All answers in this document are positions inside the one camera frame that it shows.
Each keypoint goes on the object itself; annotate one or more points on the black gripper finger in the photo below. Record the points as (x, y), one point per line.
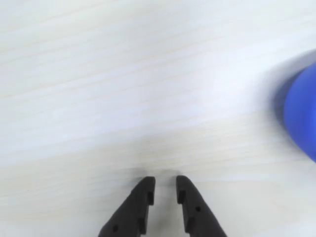
(129, 212)
(200, 217)

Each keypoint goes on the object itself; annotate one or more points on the blue rubber duck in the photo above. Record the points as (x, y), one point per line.
(303, 111)

